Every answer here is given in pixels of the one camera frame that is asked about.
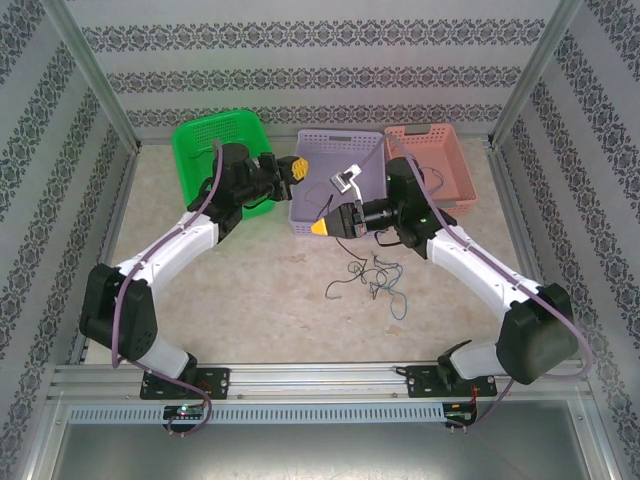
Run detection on thin blue cable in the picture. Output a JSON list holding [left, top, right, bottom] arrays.
[[368, 264, 409, 321], [417, 164, 447, 196]]

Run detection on purple plastic basket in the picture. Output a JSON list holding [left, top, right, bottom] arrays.
[[288, 128, 389, 239]]

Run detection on green plastic basket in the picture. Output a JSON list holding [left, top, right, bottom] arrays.
[[171, 108, 284, 219]]

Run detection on pink plastic basket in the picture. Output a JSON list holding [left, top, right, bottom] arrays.
[[383, 123, 479, 219]]

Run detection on grey metal shelf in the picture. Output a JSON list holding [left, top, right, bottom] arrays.
[[19, 394, 621, 480]]

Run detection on small circuit board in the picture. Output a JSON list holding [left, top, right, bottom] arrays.
[[163, 404, 206, 420], [444, 402, 479, 426]]

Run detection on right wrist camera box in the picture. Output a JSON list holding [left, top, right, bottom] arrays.
[[329, 163, 365, 204]]

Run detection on aluminium side rail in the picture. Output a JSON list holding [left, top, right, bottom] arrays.
[[67, 144, 144, 365], [487, 144, 549, 289]]

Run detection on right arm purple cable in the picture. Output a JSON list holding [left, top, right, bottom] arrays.
[[357, 134, 596, 431]]

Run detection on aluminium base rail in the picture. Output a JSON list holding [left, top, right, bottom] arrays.
[[49, 362, 591, 401]]

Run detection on aluminium frame post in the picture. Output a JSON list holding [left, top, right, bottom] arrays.
[[489, 0, 589, 149], [42, 0, 143, 151]]

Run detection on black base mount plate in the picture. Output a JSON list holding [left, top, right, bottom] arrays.
[[405, 364, 499, 400], [139, 367, 231, 401]]

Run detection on slotted grey cable duct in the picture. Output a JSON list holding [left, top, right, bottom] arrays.
[[67, 402, 481, 426]]

